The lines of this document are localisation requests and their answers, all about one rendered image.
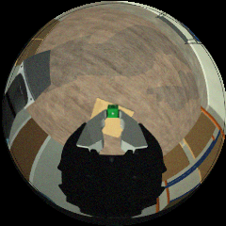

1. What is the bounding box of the tan mat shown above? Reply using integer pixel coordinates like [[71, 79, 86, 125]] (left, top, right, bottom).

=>
[[91, 97, 135, 137]]

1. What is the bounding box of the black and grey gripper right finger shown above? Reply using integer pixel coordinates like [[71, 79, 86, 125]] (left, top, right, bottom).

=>
[[118, 109, 167, 173]]

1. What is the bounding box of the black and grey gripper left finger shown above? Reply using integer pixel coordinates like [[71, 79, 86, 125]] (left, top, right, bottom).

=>
[[57, 109, 107, 171]]

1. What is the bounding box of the green die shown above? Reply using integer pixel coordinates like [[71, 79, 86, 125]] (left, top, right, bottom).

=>
[[107, 105, 119, 118]]

